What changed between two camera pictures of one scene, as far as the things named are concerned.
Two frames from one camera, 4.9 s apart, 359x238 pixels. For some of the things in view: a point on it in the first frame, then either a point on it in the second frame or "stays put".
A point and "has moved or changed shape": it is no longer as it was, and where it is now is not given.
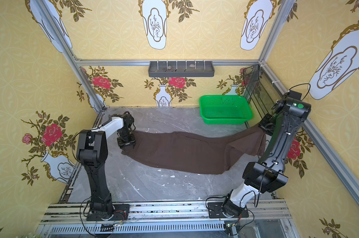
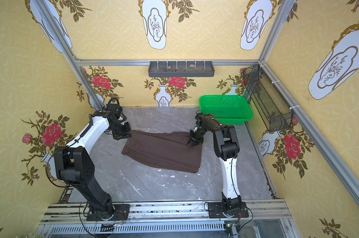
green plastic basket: (224, 109) stays put
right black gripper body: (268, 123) → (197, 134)
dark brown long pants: (192, 153) has moved or changed shape
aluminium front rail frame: (181, 220) stays put
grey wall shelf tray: (181, 69) stays put
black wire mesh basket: (263, 93) stays put
